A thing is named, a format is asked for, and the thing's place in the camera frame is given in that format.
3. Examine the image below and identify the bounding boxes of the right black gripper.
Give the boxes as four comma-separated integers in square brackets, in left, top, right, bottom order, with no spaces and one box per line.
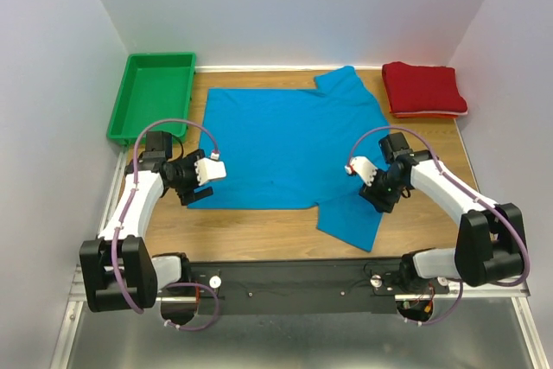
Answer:
[358,164,406,213]

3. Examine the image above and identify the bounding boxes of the blue t shirt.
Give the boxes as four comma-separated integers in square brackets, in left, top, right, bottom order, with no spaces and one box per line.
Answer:
[190,66,387,251]

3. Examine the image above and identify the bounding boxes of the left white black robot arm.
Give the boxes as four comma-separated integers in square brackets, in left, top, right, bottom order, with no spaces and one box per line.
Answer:
[79,131,226,313]

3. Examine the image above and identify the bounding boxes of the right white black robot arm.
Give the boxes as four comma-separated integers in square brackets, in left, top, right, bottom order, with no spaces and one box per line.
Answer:
[346,130,530,293]

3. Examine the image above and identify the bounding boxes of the folded red t shirt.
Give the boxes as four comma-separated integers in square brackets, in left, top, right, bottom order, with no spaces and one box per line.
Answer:
[382,61,461,95]

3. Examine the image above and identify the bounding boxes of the green plastic tray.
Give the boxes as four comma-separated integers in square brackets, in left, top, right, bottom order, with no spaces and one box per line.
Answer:
[106,52,196,145]

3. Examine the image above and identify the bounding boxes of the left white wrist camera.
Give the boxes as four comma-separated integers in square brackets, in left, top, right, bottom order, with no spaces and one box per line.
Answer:
[194,157,226,186]

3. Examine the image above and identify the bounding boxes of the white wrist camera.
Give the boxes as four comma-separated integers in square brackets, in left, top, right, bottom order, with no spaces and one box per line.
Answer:
[349,156,378,187]
[194,157,226,186]

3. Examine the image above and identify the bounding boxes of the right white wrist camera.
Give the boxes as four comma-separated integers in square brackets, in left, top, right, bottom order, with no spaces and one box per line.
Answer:
[349,156,378,187]

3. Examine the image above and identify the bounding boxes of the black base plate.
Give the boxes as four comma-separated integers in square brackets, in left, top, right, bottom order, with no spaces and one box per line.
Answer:
[161,258,448,328]

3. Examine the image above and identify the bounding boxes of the aluminium frame rail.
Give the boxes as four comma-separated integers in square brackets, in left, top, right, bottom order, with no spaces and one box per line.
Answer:
[68,265,530,302]

